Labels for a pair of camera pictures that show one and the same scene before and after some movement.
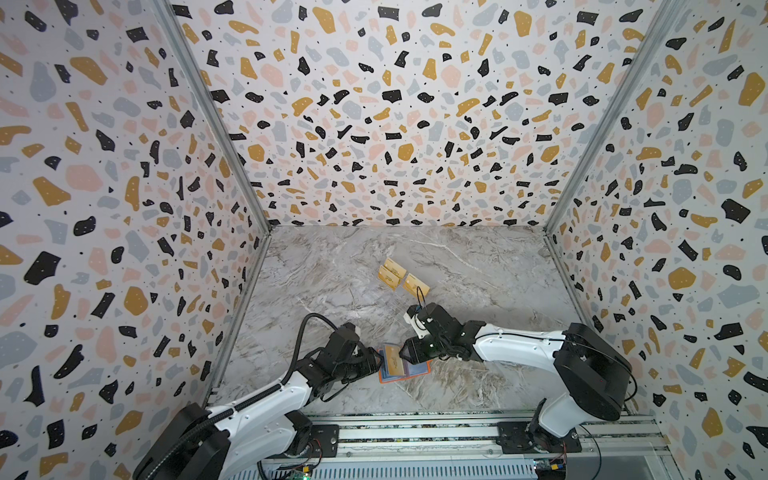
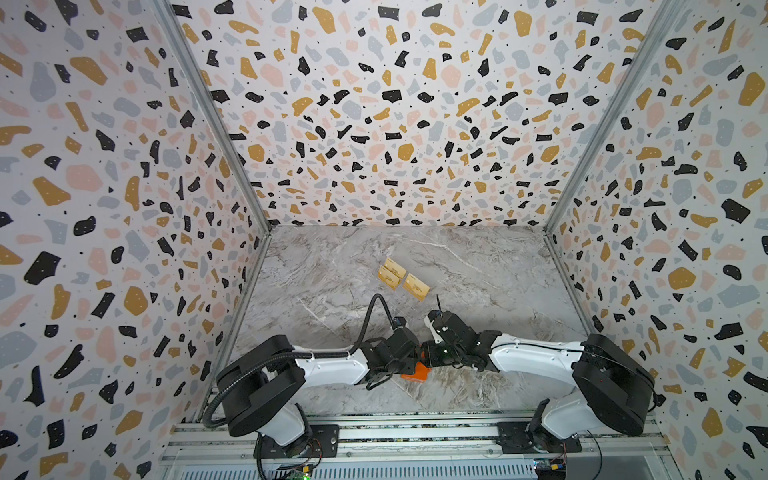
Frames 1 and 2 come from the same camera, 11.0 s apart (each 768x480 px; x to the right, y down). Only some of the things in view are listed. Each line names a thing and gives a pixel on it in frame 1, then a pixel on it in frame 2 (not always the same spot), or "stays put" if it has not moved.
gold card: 389,277 stays put
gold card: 412,283 stays put
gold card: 395,267 stays put
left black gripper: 371,360 -> 412,365
